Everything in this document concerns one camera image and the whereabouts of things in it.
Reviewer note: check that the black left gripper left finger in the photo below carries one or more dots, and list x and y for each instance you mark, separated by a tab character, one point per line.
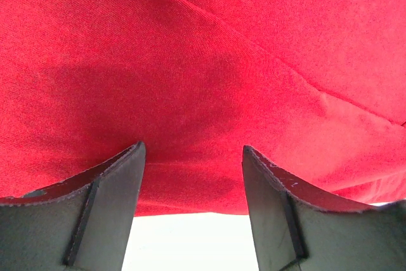
81	223

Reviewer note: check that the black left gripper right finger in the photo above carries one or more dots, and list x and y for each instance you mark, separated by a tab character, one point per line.
298	226

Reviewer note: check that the dark red t-shirt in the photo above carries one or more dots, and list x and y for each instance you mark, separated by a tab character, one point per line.
317	86

